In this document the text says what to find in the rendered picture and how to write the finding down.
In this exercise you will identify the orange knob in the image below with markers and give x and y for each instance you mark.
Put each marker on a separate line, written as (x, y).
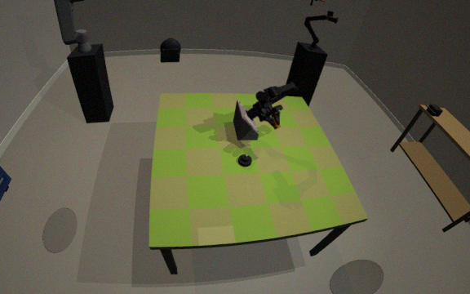
(274, 124)

